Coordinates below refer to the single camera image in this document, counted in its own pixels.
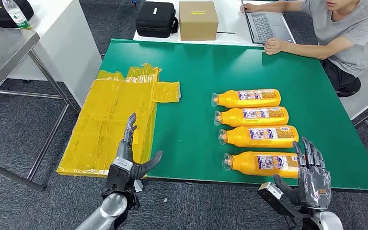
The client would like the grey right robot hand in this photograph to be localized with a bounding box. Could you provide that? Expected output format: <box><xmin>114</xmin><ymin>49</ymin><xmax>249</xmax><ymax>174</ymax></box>
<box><xmin>273</xmin><ymin>136</ymin><xmax>333</xmax><ymax>211</ymax></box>

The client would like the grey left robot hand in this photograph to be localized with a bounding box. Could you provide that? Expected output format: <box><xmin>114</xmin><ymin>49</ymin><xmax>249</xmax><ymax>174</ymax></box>
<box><xmin>115</xmin><ymin>113</ymin><xmax>164</xmax><ymax>180</ymax></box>

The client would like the person's right hand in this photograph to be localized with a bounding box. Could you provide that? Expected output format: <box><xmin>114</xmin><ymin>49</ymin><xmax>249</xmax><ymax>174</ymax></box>
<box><xmin>239</xmin><ymin>2</ymin><xmax>261</xmax><ymax>14</ymax></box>

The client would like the person's left hand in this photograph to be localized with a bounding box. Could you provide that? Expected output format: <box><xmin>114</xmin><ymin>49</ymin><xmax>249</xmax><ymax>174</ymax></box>
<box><xmin>263</xmin><ymin>38</ymin><xmax>288</xmax><ymax>56</ymax></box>

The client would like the orange detergent bottle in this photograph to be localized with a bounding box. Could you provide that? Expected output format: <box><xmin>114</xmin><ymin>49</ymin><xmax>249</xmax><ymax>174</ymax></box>
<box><xmin>211</xmin><ymin>89</ymin><xmax>281</xmax><ymax>109</ymax></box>
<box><xmin>222</xmin><ymin>151</ymin><xmax>306</xmax><ymax>179</ymax></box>
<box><xmin>218</xmin><ymin>125</ymin><xmax>299</xmax><ymax>149</ymax></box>
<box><xmin>213</xmin><ymin>106</ymin><xmax>289</xmax><ymax>127</ymax></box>

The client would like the clear plastic water bottle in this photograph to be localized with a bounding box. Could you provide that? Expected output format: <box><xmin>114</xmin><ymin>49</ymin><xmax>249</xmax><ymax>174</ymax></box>
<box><xmin>1</xmin><ymin>0</ymin><xmax>32</xmax><ymax>30</ymax></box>

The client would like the grey laptop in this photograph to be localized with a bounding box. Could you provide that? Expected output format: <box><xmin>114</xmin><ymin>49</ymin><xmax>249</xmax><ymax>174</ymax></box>
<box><xmin>240</xmin><ymin>0</ymin><xmax>296</xmax><ymax>45</ymax></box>

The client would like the yellow taped cardboard sheet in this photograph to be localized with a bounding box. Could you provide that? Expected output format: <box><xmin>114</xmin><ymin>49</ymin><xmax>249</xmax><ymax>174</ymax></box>
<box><xmin>56</xmin><ymin>63</ymin><xmax>182</xmax><ymax>178</ymax></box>

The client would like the brown cardboard box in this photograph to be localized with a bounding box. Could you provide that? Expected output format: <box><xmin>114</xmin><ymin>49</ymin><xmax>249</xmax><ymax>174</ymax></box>
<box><xmin>179</xmin><ymin>1</ymin><xmax>219</xmax><ymax>42</ymax></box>

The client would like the person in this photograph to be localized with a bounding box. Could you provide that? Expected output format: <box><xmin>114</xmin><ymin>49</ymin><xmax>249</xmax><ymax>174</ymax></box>
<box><xmin>239</xmin><ymin>0</ymin><xmax>368</xmax><ymax>98</ymax></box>

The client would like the black stool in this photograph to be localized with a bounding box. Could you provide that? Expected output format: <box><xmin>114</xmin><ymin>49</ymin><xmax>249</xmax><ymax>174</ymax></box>
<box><xmin>334</xmin><ymin>78</ymin><xmax>361</xmax><ymax>98</ymax></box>

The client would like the white table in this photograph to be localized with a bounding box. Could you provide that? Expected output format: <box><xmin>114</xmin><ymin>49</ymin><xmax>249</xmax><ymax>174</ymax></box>
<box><xmin>8</xmin><ymin>0</ymin><xmax>103</xmax><ymax>109</ymax></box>

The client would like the steel table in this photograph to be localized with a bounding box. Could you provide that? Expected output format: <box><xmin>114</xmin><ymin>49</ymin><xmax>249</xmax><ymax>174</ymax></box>
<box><xmin>0</xmin><ymin>25</ymin><xmax>81</xmax><ymax>192</ymax></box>

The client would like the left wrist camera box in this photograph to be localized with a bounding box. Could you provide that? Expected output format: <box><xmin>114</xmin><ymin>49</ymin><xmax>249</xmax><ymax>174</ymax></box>
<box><xmin>105</xmin><ymin>157</ymin><xmax>135</xmax><ymax>192</ymax></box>

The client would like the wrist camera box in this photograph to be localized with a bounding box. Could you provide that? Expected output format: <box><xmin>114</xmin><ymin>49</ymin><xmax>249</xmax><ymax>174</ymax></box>
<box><xmin>257</xmin><ymin>181</ymin><xmax>299</xmax><ymax>219</ymax></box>
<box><xmin>105</xmin><ymin>157</ymin><xmax>135</xmax><ymax>192</ymax></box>

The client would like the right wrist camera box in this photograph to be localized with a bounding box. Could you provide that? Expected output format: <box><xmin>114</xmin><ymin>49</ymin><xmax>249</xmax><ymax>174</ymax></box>
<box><xmin>257</xmin><ymin>181</ymin><xmax>299</xmax><ymax>219</ymax></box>

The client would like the black zip case with strap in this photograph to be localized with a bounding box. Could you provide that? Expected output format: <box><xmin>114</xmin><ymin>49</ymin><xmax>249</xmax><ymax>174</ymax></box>
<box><xmin>135</xmin><ymin>1</ymin><xmax>179</xmax><ymax>38</ymax></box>

